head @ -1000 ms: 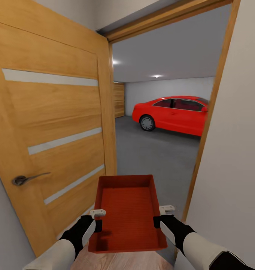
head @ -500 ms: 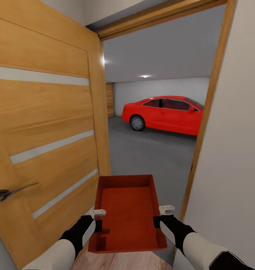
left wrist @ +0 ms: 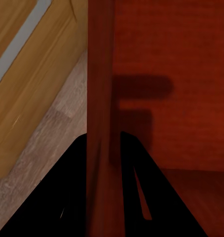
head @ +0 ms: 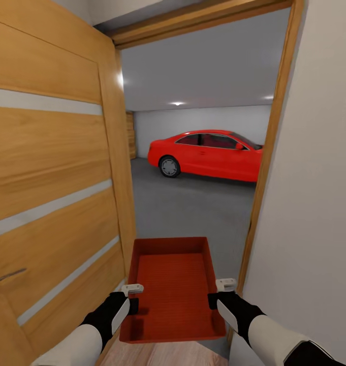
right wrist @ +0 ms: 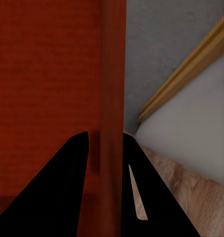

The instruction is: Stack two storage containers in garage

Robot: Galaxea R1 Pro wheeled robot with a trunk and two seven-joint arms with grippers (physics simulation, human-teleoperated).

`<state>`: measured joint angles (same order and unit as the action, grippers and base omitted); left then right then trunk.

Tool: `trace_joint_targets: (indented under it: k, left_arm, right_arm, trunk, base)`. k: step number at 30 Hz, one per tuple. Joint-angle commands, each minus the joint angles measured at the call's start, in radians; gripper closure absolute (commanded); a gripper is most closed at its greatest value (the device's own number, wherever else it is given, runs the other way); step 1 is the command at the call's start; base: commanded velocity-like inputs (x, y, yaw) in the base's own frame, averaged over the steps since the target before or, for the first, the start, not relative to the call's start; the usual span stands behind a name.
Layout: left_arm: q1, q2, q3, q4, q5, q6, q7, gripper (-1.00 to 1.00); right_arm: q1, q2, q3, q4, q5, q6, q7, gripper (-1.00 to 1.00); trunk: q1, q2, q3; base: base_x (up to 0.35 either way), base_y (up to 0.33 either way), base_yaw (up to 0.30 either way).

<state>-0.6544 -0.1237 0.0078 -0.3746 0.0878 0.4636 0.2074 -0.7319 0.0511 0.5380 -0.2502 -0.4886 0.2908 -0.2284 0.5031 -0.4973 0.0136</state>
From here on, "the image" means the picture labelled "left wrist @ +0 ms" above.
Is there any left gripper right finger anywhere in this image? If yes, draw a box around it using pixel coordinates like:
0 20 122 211
120 131 208 237

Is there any storage box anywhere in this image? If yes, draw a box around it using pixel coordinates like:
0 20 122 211
85 0 224 237

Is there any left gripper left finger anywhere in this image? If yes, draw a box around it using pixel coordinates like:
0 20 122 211
0 134 87 237

